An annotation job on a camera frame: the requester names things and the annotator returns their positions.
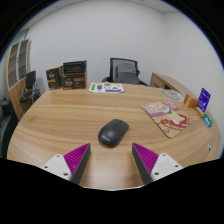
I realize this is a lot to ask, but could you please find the small orange box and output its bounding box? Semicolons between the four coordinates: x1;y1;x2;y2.
183;94;200;109

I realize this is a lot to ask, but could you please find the black leather armchair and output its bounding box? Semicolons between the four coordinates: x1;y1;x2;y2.
0;98;19;159

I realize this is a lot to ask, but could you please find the black mesh office chair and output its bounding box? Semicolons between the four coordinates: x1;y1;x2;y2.
101;57;149;87

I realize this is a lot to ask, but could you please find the small tan box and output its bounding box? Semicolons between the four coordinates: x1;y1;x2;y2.
194;105;206;119

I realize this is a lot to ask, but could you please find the large brown cardboard box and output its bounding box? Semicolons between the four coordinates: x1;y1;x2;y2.
61;60;88;91

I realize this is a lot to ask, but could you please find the black computer mouse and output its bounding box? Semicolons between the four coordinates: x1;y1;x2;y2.
97;118;130;148

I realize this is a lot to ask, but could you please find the wooden side desk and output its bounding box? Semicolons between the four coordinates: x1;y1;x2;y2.
149;72;198;99

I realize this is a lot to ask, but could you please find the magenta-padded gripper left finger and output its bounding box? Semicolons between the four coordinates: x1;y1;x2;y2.
41;143;92;185

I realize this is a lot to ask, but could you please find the grey backpack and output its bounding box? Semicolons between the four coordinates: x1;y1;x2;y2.
115;63;141;85

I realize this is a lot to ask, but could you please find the wooden shelf unit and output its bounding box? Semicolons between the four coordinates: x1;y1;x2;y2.
3;38;33;118

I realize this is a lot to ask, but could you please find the small black chair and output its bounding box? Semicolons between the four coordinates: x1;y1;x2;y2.
19;70;42;104

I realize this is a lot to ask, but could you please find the purple card package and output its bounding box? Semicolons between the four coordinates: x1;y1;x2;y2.
196;87;212;114

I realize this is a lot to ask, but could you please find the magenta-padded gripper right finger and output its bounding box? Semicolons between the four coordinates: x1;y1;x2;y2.
131;142;184;185

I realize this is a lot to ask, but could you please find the teal small package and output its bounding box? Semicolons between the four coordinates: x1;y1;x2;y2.
203;113;214;128

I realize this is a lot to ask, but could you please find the white green purple sticker sheet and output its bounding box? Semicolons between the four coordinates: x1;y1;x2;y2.
88;82;125;94

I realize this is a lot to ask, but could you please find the small brown cardboard box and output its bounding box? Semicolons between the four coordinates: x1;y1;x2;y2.
45;66;63;91

